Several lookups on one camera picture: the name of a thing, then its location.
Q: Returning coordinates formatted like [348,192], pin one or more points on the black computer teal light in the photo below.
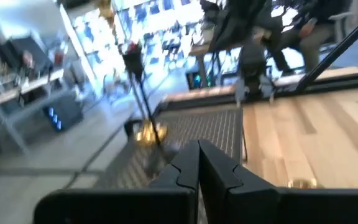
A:
[197,81]

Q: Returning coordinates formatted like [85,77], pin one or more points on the person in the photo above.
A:
[315,40]

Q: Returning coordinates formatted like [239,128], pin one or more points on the short gold candlestick holder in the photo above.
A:
[304,183]

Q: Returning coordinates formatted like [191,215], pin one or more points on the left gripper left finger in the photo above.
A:
[186,168]

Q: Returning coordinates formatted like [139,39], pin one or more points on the black candlestick holder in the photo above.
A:
[134,62]

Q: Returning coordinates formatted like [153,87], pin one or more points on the black perforated metal riser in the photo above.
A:
[213,130]

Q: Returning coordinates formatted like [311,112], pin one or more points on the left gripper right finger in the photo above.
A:
[222,186]

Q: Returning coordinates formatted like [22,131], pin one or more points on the white background desk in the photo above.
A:
[36,82]

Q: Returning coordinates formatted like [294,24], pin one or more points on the tall gold candlestick holder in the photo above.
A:
[148,135]

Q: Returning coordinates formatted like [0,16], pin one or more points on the black aluminium rig frame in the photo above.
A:
[337,49]

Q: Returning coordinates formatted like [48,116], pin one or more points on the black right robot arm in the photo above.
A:
[252,68]

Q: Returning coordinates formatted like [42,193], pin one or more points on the black computer blue lights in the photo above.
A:
[67,112]

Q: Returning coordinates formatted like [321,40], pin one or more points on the wooden background table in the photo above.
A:
[199,50]

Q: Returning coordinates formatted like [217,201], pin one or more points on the grey office chair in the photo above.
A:
[340,18]

